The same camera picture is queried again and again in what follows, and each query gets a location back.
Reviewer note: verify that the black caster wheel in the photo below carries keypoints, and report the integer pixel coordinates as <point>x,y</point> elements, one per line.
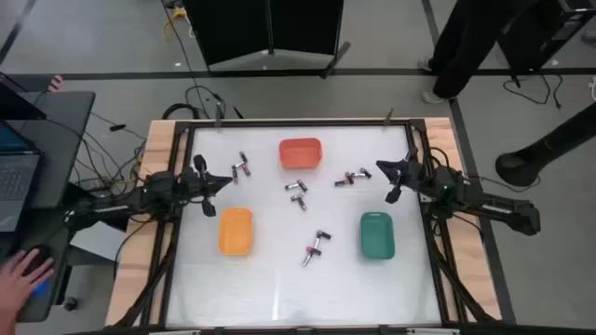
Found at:
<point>70,304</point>

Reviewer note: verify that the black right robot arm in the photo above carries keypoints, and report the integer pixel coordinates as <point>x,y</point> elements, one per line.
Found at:
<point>503,209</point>

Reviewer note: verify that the grey laptop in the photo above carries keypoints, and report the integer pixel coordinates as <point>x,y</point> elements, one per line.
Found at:
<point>16,186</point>

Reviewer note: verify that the grey metal clamp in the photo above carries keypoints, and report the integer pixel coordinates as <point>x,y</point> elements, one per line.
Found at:
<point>219,116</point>
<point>388,117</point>

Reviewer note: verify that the grey flat box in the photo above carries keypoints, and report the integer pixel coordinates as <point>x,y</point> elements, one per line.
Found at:
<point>100,242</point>

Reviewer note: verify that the black partition screen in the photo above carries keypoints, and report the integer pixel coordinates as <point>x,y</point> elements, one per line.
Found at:
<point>233,28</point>

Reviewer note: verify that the black cylindrical pole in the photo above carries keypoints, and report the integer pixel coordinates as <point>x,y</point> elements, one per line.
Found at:
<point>549,144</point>

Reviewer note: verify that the green plastic bin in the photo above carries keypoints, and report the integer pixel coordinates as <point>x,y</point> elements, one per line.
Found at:
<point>377,235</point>

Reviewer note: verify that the yellow plastic bin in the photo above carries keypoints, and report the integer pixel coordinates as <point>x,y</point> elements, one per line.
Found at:
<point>235,231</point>

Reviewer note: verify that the black computer mouse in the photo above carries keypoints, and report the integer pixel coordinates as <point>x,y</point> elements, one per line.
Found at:
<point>39,253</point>

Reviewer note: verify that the small dark battery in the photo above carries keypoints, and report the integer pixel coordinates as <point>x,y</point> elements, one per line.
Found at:
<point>297,197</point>

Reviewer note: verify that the black desk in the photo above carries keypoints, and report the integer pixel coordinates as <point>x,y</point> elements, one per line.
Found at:
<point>65,139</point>

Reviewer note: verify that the person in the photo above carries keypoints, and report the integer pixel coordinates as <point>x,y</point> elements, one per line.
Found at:
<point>461,46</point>

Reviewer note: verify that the light wooden table board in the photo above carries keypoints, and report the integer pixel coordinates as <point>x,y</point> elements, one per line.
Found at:
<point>442,135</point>
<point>158,139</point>

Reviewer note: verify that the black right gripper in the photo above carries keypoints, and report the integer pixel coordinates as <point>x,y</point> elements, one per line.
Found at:
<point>416,174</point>

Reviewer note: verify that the black computer case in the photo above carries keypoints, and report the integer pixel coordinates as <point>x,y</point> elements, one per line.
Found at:
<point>549,32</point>

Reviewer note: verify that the orange plastic bin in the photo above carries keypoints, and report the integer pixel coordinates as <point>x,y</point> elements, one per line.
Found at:
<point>300,153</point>

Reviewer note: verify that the black MAX alkaline battery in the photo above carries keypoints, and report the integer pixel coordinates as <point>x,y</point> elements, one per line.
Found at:
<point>313,251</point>

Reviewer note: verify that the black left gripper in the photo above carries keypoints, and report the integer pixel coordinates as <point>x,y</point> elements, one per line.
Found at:
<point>208,208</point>

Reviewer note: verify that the red striped object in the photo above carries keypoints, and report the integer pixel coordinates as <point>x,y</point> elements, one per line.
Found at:
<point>56,84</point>

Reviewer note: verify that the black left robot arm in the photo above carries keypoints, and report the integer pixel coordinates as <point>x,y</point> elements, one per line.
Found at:
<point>158,186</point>

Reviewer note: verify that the person's hand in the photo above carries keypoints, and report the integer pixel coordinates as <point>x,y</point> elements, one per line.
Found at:
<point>18,288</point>

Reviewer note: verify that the black Duracell battery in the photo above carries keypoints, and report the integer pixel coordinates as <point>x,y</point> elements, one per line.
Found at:
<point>323,234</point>

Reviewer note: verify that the black flat screen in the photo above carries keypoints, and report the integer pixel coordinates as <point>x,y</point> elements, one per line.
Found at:
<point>18,104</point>

